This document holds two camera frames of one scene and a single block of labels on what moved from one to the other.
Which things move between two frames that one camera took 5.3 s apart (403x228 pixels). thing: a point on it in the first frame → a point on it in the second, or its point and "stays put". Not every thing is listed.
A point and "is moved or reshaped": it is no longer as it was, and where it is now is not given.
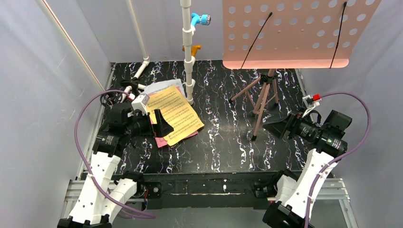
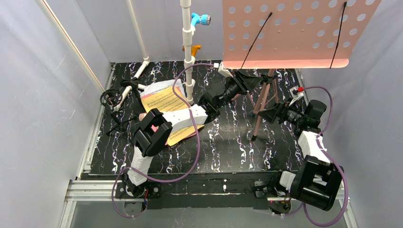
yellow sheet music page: (175, 110) is moved or reshaped
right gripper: (290, 126) → (281, 112)
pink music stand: (290, 34) stays put
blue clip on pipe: (204, 19) stays put
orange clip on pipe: (194, 49) stays put
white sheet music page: (153, 88) stays put
